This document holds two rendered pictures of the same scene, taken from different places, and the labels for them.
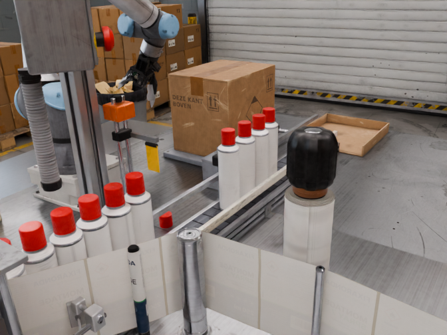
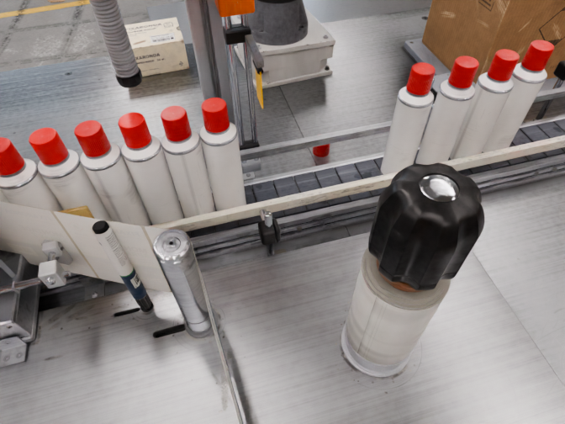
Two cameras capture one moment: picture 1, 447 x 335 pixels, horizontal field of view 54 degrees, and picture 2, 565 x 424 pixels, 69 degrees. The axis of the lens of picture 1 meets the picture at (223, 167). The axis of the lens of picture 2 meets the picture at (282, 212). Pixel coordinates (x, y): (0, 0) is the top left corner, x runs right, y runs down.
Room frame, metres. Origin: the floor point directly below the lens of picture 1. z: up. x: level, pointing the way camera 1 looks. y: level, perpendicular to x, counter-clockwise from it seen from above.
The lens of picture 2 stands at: (0.43, -0.19, 1.41)
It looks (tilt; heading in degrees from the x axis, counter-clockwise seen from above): 51 degrees down; 40
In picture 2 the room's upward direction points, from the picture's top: 1 degrees counter-clockwise
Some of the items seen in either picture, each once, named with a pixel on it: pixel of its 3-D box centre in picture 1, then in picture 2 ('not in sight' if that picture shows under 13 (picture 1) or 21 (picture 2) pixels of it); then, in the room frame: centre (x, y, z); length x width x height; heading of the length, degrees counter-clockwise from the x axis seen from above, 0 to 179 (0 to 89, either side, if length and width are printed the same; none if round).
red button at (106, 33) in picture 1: (104, 38); not in sight; (0.71, 0.18, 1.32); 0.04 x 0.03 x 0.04; 19
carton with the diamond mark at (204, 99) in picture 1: (224, 107); (522, 0); (1.51, -0.01, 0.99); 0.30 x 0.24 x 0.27; 145
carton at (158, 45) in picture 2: not in sight; (150, 47); (0.99, 0.69, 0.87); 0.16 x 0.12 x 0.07; 146
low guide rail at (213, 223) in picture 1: (253, 193); (435, 169); (0.98, -0.07, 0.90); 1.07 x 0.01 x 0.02; 144
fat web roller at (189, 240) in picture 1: (193, 285); (188, 288); (0.55, 0.05, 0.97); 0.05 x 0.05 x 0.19
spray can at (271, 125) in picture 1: (268, 144); (514, 103); (1.12, -0.12, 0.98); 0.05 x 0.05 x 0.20
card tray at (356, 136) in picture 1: (342, 132); not in sight; (1.58, -0.46, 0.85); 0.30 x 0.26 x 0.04; 144
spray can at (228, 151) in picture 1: (229, 169); (407, 126); (0.96, -0.01, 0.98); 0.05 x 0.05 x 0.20
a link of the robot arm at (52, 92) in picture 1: (65, 108); not in sight; (1.18, 0.43, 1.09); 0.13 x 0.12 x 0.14; 48
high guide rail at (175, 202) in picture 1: (229, 169); (422, 119); (1.03, -0.01, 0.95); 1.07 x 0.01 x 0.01; 144
